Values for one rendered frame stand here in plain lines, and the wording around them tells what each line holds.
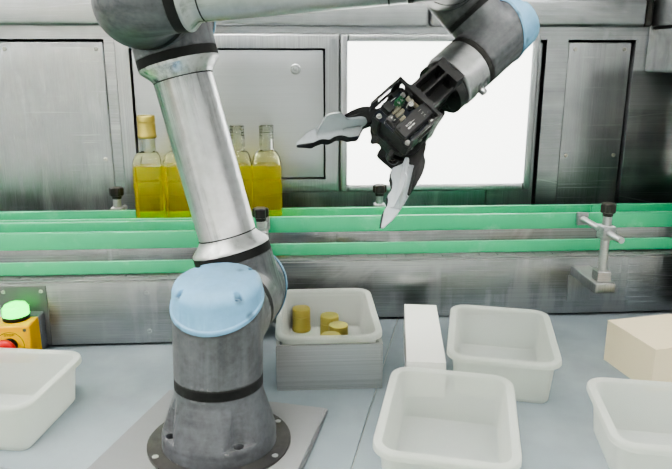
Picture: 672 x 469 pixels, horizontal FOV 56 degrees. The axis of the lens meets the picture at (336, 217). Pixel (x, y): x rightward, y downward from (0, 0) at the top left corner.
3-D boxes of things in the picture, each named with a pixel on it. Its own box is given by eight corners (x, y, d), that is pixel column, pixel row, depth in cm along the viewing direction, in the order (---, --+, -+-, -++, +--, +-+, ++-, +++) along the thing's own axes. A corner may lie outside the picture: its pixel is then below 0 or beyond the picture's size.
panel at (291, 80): (525, 187, 147) (536, 34, 138) (529, 190, 144) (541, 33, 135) (128, 192, 142) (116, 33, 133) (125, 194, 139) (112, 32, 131)
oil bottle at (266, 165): (283, 247, 134) (281, 147, 129) (282, 255, 129) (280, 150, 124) (256, 248, 134) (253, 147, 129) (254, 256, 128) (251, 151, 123)
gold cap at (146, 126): (147, 136, 126) (146, 114, 125) (160, 137, 125) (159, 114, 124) (133, 138, 123) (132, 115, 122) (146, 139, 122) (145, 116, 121)
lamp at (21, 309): (34, 313, 114) (32, 297, 113) (24, 323, 110) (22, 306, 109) (9, 313, 114) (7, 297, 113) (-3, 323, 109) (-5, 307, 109)
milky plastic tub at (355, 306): (368, 328, 124) (369, 286, 122) (383, 385, 103) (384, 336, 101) (279, 330, 123) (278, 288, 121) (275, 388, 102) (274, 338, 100)
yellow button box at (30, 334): (49, 347, 117) (44, 310, 115) (32, 366, 110) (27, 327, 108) (10, 348, 117) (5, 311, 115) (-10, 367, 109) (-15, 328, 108)
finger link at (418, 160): (384, 189, 79) (393, 127, 81) (382, 194, 80) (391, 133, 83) (421, 196, 79) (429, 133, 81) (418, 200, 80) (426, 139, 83)
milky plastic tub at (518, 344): (544, 353, 118) (548, 310, 116) (559, 419, 96) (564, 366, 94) (449, 345, 121) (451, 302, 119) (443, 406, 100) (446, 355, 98)
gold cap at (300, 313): (312, 332, 119) (312, 310, 118) (294, 334, 118) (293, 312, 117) (308, 324, 122) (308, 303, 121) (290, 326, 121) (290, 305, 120)
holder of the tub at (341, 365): (365, 320, 130) (365, 284, 128) (382, 387, 103) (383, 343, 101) (280, 322, 129) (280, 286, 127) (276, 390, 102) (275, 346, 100)
